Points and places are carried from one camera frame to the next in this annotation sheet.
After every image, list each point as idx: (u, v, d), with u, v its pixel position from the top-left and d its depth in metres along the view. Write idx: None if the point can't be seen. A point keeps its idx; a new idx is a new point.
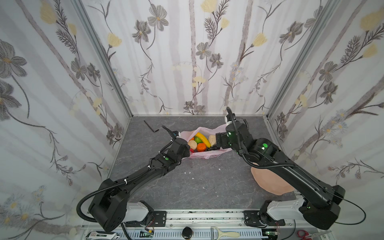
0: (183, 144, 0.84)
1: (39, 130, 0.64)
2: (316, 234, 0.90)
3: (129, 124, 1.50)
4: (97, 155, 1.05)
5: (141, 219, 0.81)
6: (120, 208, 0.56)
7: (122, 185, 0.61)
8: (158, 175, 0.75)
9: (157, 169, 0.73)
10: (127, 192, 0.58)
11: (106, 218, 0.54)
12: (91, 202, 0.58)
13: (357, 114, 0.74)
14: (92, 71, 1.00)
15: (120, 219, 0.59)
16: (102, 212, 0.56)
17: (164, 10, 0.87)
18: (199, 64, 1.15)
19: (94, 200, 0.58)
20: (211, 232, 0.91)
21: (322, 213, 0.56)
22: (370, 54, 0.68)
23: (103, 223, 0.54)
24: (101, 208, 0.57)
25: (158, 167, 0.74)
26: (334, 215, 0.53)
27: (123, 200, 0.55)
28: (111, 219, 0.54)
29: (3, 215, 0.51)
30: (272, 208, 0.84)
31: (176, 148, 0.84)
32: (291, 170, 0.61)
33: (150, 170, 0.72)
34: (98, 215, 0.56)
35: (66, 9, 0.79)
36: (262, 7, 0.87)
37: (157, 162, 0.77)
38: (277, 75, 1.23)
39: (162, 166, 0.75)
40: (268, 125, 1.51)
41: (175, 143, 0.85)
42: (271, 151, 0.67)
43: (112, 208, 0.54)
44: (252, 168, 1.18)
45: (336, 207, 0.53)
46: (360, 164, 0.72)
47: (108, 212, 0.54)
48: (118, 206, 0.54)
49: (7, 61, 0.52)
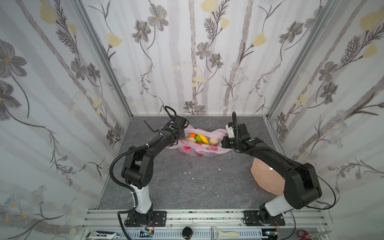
0: (184, 118, 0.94)
1: (39, 130, 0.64)
2: (316, 234, 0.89)
3: (129, 124, 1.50)
4: (97, 155, 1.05)
5: (144, 212, 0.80)
6: (150, 166, 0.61)
7: (145, 148, 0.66)
8: (170, 142, 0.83)
9: (168, 136, 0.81)
10: (153, 153, 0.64)
11: (139, 176, 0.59)
12: (122, 167, 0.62)
13: (357, 114, 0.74)
14: (92, 71, 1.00)
15: (150, 177, 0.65)
16: (134, 172, 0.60)
17: (164, 10, 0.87)
18: (199, 64, 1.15)
19: (125, 164, 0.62)
20: (211, 232, 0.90)
21: (288, 183, 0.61)
22: (370, 54, 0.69)
23: (138, 181, 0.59)
24: (133, 169, 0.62)
25: (168, 133, 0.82)
26: (291, 180, 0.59)
27: (151, 157, 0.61)
28: (145, 176, 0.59)
29: (3, 215, 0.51)
30: (268, 202, 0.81)
31: (179, 121, 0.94)
32: (267, 153, 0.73)
33: (163, 137, 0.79)
34: (131, 176, 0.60)
35: (67, 10, 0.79)
36: (262, 7, 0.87)
37: (166, 131, 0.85)
38: (276, 75, 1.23)
39: (171, 133, 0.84)
40: (268, 125, 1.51)
41: (178, 117, 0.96)
42: (257, 142, 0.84)
43: (144, 166, 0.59)
44: (252, 168, 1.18)
45: (294, 173, 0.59)
46: (360, 164, 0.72)
47: (140, 170, 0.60)
48: (149, 163, 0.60)
49: (7, 61, 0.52)
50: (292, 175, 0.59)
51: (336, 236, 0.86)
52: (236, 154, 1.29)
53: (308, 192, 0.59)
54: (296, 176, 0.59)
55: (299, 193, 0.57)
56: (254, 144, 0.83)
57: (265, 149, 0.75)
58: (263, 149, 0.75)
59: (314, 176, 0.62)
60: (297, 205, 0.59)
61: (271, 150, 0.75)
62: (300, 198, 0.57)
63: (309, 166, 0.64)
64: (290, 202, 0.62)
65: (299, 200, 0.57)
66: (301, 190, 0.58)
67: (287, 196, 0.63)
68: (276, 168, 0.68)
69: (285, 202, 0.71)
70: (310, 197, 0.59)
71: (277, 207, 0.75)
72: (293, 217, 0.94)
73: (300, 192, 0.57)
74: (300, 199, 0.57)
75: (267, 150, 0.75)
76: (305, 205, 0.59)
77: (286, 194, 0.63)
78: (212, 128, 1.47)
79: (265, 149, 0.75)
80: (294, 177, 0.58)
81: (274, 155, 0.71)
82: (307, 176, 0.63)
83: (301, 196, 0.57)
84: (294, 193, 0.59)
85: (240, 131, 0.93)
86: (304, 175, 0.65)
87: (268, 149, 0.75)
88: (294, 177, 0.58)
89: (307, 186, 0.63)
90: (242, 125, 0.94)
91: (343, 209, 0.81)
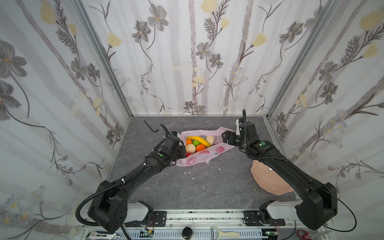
0: (177, 139, 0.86)
1: (39, 130, 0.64)
2: (316, 234, 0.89)
3: (129, 124, 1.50)
4: (97, 155, 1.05)
5: (141, 219, 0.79)
6: (120, 208, 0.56)
7: (119, 185, 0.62)
8: (156, 171, 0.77)
9: (154, 166, 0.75)
10: (126, 192, 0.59)
11: (108, 218, 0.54)
12: (90, 206, 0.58)
13: (357, 114, 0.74)
14: (92, 71, 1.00)
15: (122, 219, 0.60)
16: (102, 214, 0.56)
17: (164, 10, 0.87)
18: (199, 64, 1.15)
19: (93, 203, 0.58)
20: (211, 232, 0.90)
21: (307, 204, 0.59)
22: (370, 54, 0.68)
23: (105, 224, 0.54)
24: (101, 210, 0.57)
25: (154, 163, 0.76)
26: (312, 202, 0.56)
27: (123, 200, 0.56)
28: (114, 219, 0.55)
29: (3, 215, 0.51)
30: (271, 206, 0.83)
31: (169, 144, 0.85)
32: (281, 164, 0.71)
33: (146, 168, 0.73)
34: (98, 218, 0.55)
35: (67, 10, 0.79)
36: (262, 7, 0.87)
37: (152, 159, 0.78)
38: (277, 75, 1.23)
39: (158, 163, 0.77)
40: (268, 125, 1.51)
41: (168, 139, 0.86)
42: (269, 149, 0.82)
43: (113, 208, 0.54)
44: (252, 168, 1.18)
45: (316, 196, 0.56)
46: (360, 164, 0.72)
47: (108, 213, 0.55)
48: (119, 206, 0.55)
49: (7, 61, 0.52)
50: (315, 198, 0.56)
51: (336, 236, 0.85)
52: (236, 154, 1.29)
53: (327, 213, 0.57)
54: (320, 200, 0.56)
55: (321, 216, 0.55)
56: (266, 151, 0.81)
57: (279, 160, 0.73)
58: (277, 160, 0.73)
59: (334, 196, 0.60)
60: (313, 224, 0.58)
61: (285, 161, 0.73)
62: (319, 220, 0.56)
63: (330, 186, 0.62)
64: (306, 219, 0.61)
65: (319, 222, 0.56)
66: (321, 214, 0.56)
67: (302, 212, 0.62)
68: (292, 183, 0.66)
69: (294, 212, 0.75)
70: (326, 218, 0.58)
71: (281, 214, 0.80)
72: None
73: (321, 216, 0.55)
74: (319, 222, 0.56)
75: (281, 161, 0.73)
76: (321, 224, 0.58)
77: (303, 212, 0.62)
78: (211, 128, 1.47)
79: (279, 159, 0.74)
80: (317, 200, 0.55)
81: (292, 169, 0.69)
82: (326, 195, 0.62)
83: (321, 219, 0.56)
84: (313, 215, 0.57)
85: (248, 132, 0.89)
86: None
87: (281, 160, 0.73)
88: (316, 200, 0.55)
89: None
90: (252, 127, 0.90)
91: (343, 209, 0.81)
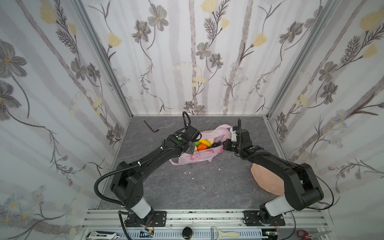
0: (197, 130, 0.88)
1: (39, 130, 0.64)
2: (316, 234, 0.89)
3: (129, 124, 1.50)
4: (97, 155, 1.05)
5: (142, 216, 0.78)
6: (136, 189, 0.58)
7: (136, 167, 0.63)
8: (173, 154, 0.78)
9: (171, 149, 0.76)
10: (141, 175, 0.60)
11: (125, 196, 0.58)
12: (111, 183, 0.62)
13: (357, 114, 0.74)
14: (92, 71, 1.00)
15: (139, 197, 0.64)
16: (122, 191, 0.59)
17: (164, 10, 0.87)
18: (199, 64, 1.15)
19: (113, 180, 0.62)
20: (211, 232, 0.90)
21: (287, 184, 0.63)
22: (370, 54, 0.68)
23: (124, 200, 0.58)
24: (121, 187, 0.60)
25: (172, 147, 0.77)
26: (289, 179, 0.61)
27: (138, 180, 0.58)
28: (131, 197, 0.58)
29: (3, 215, 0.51)
30: (269, 203, 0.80)
31: (191, 132, 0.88)
32: (266, 157, 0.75)
33: (163, 152, 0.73)
34: (118, 194, 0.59)
35: (67, 9, 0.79)
36: (262, 7, 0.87)
37: (170, 142, 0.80)
38: (277, 75, 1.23)
39: (175, 146, 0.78)
40: (268, 125, 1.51)
41: (191, 128, 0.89)
42: (257, 149, 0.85)
43: (130, 188, 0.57)
44: (252, 168, 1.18)
45: (292, 172, 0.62)
46: (360, 164, 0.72)
47: (126, 191, 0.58)
48: (134, 187, 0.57)
49: (7, 61, 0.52)
50: (290, 174, 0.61)
51: (336, 236, 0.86)
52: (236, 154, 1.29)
53: (309, 194, 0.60)
54: (294, 176, 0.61)
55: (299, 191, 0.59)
56: (254, 150, 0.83)
57: (263, 154, 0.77)
58: (263, 155, 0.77)
59: (312, 177, 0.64)
60: (298, 206, 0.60)
61: (270, 155, 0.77)
62: (300, 198, 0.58)
63: (307, 167, 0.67)
64: (290, 203, 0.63)
65: (300, 200, 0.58)
66: (301, 191, 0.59)
67: (287, 197, 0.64)
68: (274, 171, 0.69)
69: (285, 203, 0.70)
70: (309, 198, 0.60)
71: (278, 208, 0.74)
72: (293, 217, 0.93)
73: (300, 193, 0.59)
74: (300, 200, 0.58)
75: (267, 155, 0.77)
76: (306, 206, 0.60)
77: (286, 195, 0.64)
78: (211, 128, 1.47)
79: (264, 154, 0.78)
80: (291, 176, 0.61)
81: (273, 159, 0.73)
82: (307, 178, 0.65)
83: (301, 196, 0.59)
84: (294, 194, 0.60)
85: (243, 138, 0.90)
86: (303, 177, 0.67)
87: (267, 154, 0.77)
88: (291, 176, 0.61)
89: (307, 187, 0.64)
90: (245, 132, 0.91)
91: (343, 210, 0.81)
